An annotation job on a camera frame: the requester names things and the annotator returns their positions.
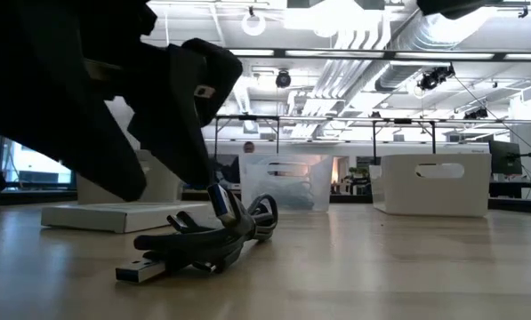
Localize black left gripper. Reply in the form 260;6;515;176
82;37;244;187

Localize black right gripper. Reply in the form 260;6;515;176
416;0;504;20

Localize white card reader box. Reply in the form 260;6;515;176
41;202;215;235

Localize black USB cable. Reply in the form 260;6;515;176
115;182;279;284

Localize grey plastic bin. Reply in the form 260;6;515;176
76;148;185;205

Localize clear plastic bin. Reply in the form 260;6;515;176
239;153;334;213

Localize white plastic bin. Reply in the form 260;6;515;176
369;153;493;218

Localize black ceiling spotlight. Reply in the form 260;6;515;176
418;64;455;92

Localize black computer monitor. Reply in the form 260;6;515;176
488;140;524;176

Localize black metal frame stand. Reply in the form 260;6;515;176
213;114;282;155
371;117;438;155

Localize black hanging round camera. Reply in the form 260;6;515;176
275;69;292;89

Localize black aluminium table frame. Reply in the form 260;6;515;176
0;189;531;211

